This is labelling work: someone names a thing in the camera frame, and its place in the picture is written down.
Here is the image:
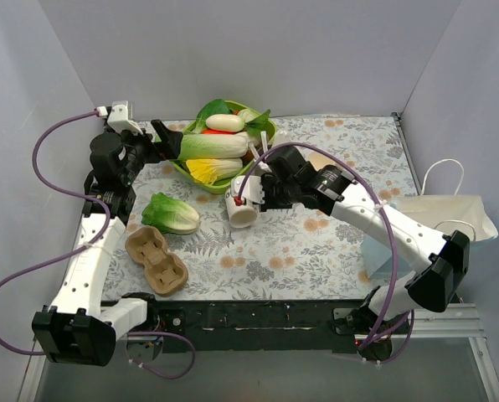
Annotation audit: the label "aluminium frame rail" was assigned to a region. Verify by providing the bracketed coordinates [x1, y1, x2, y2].
[18, 304, 499, 401]

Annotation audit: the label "white paper bag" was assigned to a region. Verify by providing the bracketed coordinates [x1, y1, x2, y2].
[361, 169, 498, 280]

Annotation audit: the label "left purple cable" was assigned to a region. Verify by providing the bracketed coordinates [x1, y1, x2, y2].
[0, 107, 197, 380]

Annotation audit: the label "yellow napa cabbage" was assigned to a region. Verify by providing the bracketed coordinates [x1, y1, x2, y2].
[186, 158, 243, 185]

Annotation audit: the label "green plastic basket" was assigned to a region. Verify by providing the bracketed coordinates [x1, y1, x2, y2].
[172, 100, 276, 194]

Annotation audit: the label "floral table mat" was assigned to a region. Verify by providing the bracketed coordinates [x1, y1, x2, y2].
[126, 115, 416, 301]

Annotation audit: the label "green bok choy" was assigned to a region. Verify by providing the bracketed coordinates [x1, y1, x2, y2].
[188, 99, 230, 134]

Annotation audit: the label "brown pulp cup carrier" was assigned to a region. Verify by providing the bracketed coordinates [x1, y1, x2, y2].
[125, 226, 188, 297]

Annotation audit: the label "long green napa cabbage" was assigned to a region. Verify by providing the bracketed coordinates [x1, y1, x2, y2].
[177, 134, 249, 161]

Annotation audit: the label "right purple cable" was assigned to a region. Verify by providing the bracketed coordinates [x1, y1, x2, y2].
[237, 142, 416, 363]

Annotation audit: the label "purple cable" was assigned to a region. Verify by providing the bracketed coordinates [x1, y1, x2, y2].
[237, 142, 416, 363]
[0, 107, 197, 380]

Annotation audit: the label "white radish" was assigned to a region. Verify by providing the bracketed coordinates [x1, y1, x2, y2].
[205, 114, 245, 132]

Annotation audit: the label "white paper coffee cup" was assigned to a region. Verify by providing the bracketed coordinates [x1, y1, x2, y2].
[224, 192, 258, 229]

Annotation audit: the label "orange carrot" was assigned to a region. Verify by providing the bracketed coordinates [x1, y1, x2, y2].
[201, 129, 237, 135]

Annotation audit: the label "white wrapped straws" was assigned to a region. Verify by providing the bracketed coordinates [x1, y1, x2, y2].
[249, 131, 269, 160]

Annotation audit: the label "stacked white paper cup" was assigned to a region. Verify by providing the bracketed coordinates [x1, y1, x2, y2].
[307, 152, 334, 170]

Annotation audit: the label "small bok choy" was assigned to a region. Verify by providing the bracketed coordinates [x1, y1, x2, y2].
[238, 108, 270, 136]

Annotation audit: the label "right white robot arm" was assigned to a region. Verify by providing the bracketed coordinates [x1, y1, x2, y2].
[261, 143, 471, 333]

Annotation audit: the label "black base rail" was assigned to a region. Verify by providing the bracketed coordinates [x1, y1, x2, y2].
[135, 300, 378, 353]

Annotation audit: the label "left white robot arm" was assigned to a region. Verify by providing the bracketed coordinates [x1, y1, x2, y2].
[32, 121, 182, 366]

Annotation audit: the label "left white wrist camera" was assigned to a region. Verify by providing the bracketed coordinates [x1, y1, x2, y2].
[95, 100, 142, 135]

